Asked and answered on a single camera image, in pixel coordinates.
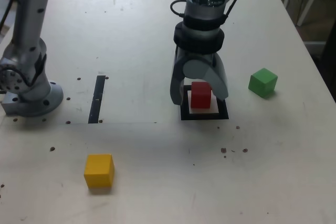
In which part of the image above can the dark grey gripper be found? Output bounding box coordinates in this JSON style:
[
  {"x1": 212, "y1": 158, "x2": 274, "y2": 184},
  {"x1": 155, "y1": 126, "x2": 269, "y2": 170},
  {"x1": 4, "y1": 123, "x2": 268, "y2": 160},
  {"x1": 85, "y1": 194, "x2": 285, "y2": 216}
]
[{"x1": 170, "y1": 48, "x2": 229, "y2": 106}]

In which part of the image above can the red cube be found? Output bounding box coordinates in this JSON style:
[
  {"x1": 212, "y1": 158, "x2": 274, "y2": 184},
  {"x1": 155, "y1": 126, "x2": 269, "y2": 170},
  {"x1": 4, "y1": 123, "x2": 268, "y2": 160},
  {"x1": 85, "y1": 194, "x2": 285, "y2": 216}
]
[{"x1": 190, "y1": 81, "x2": 212, "y2": 110}]

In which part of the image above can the green cube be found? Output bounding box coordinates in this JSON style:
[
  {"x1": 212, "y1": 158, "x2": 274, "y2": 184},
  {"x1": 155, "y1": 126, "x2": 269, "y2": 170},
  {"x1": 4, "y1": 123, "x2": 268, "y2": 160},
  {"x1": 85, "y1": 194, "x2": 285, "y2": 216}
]
[{"x1": 248, "y1": 68, "x2": 278, "y2": 100}]

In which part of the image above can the yellow cube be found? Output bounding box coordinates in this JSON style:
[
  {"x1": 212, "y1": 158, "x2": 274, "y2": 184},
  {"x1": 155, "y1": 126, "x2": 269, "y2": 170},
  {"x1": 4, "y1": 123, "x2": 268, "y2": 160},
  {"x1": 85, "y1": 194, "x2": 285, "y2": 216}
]
[{"x1": 83, "y1": 154, "x2": 115, "y2": 189}]

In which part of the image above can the black tape square outline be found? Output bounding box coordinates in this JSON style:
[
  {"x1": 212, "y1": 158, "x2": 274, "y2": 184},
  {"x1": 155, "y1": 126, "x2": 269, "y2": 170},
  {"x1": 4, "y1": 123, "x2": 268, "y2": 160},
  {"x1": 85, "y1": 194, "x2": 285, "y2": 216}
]
[{"x1": 178, "y1": 84, "x2": 229, "y2": 121}]

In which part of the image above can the black tape strip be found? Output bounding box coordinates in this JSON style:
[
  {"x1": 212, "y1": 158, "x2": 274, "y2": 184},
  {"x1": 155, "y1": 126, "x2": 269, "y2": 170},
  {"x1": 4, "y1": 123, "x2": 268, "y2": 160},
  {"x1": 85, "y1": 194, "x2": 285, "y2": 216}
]
[{"x1": 88, "y1": 76, "x2": 106, "y2": 124}]

